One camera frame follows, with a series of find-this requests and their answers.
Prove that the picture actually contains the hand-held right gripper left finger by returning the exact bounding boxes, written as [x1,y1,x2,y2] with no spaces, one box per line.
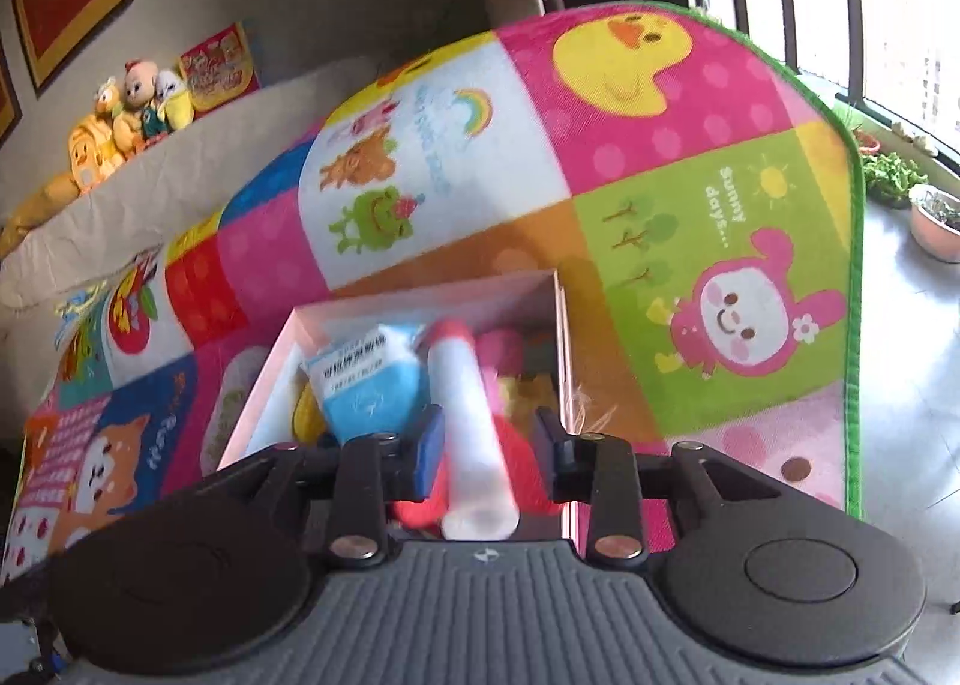
[247,406,449,561]

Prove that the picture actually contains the white banana plush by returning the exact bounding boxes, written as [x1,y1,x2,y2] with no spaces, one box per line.
[154,71,198,131]

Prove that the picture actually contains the window with dark frame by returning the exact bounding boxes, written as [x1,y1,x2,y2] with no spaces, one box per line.
[690,0,960,177]

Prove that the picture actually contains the long yellow plush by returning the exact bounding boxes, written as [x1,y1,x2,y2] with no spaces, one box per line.
[0,175,80,260]

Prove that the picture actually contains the red picture book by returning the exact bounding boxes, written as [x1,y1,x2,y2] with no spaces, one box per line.
[178,22,263,113]

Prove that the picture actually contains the orange plush animal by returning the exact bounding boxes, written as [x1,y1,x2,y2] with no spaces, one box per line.
[91,79,133,153]

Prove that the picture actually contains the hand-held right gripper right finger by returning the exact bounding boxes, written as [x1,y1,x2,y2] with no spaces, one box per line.
[534,409,752,563]

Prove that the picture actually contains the pink flower pot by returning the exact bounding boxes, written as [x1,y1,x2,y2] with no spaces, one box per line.
[909,184,960,260]

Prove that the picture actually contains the grey windowsill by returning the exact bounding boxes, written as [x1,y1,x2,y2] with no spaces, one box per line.
[847,107,960,581]

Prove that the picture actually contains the green leafy plant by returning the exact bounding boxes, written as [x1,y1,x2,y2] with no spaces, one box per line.
[861,151,929,208]

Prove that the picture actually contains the baby doll green overalls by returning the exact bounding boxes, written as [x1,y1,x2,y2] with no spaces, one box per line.
[120,59,163,146]

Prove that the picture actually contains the yellow duck plush backpack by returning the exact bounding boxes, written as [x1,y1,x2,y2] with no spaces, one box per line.
[67,115,126,195]

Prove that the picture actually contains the pink cardboard box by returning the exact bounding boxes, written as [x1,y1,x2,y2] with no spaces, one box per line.
[217,268,583,543]

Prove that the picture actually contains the white tube pink cap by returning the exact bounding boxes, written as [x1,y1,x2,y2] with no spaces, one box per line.
[426,319,521,543]

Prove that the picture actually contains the blue tissue packet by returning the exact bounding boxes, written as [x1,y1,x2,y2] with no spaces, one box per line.
[300,323,437,447]

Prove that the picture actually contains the colourful cartoon play mat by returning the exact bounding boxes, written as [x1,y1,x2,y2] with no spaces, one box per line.
[0,0,868,581]

